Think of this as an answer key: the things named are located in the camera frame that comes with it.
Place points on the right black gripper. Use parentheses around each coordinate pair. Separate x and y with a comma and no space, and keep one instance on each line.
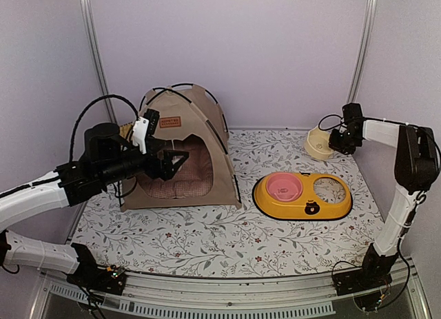
(333,145)

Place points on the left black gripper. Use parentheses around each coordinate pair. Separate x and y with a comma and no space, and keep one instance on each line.
(168,171)

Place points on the pink checkered cushion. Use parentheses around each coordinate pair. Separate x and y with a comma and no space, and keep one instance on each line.
(194,178)

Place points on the cream cat bowl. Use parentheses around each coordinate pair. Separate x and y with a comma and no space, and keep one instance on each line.
(317,144)

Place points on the beige fabric pet tent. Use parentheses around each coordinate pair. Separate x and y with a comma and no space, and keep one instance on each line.
(193,160)

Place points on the yellow double bowl stand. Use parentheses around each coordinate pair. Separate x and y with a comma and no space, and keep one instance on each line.
(308,207)

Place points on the pink pet bowl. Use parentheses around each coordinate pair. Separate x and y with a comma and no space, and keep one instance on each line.
(284,186)

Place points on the black tent pole one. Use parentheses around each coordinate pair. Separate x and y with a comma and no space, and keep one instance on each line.
(213,143)

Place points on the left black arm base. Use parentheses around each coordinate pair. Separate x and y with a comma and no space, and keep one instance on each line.
(90,276)

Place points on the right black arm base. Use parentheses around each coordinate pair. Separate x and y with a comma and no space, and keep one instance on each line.
(374,273)

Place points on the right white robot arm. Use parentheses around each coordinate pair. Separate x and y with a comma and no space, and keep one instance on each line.
(416,166)

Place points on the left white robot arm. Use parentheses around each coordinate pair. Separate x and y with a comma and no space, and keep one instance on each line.
(108,158)

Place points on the woven scratcher tray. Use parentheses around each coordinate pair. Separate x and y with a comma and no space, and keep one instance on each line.
(125,130)

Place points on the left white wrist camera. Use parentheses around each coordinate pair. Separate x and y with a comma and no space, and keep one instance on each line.
(143,128)

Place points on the right aluminium frame post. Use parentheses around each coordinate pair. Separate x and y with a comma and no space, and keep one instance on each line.
(367,28)

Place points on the aluminium frame post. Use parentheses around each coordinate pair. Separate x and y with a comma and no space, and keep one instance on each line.
(90,30)
(367,28)

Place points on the left aluminium frame post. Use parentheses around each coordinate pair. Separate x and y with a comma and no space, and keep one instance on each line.
(90,30)

